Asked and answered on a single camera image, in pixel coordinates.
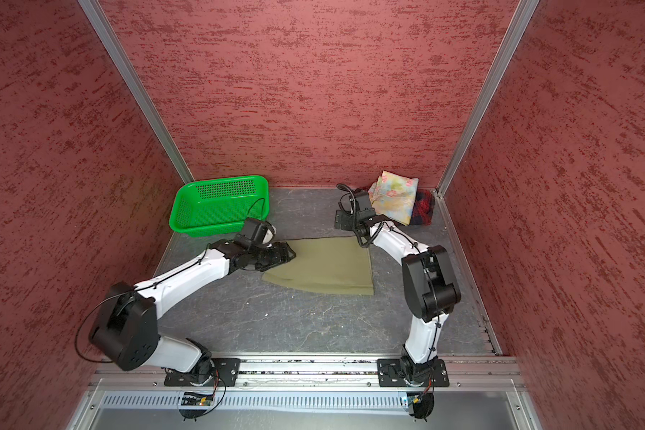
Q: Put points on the right aluminium corner post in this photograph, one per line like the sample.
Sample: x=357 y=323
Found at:
x=509 y=44

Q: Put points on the green plastic basket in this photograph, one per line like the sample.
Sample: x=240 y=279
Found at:
x=219 y=206

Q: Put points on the aluminium corner post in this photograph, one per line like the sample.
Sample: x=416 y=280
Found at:
x=104 y=30
x=509 y=44

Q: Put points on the olive green garment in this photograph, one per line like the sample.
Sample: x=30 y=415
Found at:
x=331 y=266

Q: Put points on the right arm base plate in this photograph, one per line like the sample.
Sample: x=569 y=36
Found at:
x=403 y=372

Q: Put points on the aluminium front rail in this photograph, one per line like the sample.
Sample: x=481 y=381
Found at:
x=357 y=372

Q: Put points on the pastel floral skirt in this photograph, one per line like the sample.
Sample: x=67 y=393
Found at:
x=394 y=196

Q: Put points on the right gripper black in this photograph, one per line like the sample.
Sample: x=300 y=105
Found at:
x=346 y=215

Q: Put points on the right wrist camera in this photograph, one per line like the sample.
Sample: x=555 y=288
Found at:
x=361 y=204

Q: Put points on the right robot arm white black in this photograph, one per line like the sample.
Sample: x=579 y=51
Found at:
x=430 y=290

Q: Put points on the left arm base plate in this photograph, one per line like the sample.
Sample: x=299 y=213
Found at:
x=223 y=371

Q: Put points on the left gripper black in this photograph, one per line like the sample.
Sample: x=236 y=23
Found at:
x=281 y=256

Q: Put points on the left aluminium corner post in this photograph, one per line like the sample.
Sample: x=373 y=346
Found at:
x=104 y=30

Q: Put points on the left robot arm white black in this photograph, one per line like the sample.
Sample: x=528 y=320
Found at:
x=126 y=326

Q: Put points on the red plaid skirt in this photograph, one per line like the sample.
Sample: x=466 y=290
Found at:
x=423 y=208

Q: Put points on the slotted cable duct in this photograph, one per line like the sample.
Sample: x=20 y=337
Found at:
x=385 y=402

